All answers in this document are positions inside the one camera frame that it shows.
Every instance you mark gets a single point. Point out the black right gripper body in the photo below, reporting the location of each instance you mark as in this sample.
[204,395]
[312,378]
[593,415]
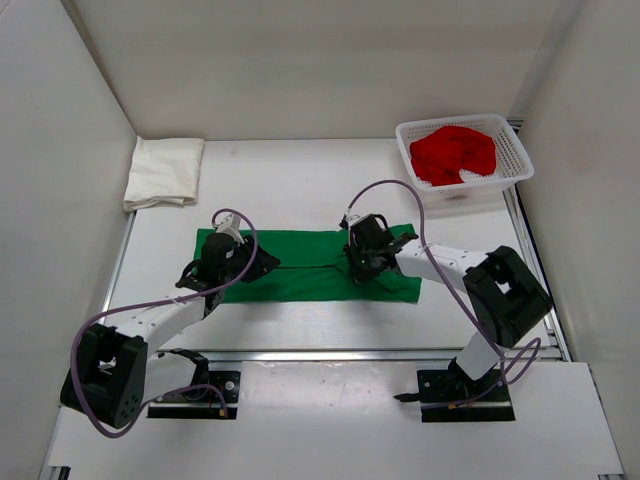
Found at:
[366,255]

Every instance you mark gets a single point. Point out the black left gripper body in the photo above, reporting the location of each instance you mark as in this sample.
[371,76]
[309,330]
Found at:
[240,252]

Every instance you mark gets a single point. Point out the green t shirt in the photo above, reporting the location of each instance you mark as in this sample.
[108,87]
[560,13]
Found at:
[314,268]

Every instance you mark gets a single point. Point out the white t shirt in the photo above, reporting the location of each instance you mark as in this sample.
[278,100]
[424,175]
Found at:
[164,171]

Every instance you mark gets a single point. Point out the red t shirt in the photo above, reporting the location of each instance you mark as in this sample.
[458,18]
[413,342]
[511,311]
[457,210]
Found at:
[439,157]

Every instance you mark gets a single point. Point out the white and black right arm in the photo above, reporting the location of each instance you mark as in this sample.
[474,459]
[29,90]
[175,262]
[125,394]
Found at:
[506,301]

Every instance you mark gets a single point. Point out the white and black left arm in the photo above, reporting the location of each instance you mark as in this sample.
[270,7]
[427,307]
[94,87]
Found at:
[117,370]

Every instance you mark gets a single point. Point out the white front cover board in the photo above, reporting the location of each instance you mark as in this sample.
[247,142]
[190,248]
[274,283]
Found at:
[342,421]

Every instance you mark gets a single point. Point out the white plastic basket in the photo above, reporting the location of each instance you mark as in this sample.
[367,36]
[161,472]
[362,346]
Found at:
[513,162]

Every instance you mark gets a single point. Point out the aluminium left table rail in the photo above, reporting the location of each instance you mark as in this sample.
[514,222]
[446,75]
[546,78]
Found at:
[116,271]

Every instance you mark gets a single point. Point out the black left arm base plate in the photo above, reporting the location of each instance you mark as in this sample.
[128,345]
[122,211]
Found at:
[210,395]

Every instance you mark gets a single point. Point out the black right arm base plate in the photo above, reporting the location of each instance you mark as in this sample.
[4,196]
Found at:
[448,396]

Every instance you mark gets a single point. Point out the aluminium right table rail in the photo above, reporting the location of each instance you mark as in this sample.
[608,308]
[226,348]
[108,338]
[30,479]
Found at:
[551,321]

